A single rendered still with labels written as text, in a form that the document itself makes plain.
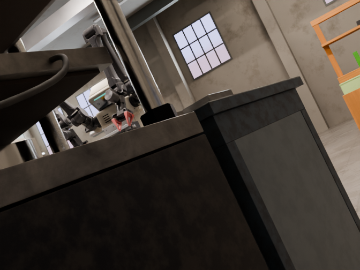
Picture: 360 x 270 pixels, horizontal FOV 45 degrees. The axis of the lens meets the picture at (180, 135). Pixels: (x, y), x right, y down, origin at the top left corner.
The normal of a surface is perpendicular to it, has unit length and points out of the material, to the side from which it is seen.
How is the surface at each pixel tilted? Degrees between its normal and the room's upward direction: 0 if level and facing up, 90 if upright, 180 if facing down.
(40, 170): 90
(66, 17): 90
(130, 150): 90
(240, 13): 90
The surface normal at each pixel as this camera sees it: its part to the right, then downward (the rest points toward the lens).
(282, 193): 0.69, -0.37
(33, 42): -0.41, 0.12
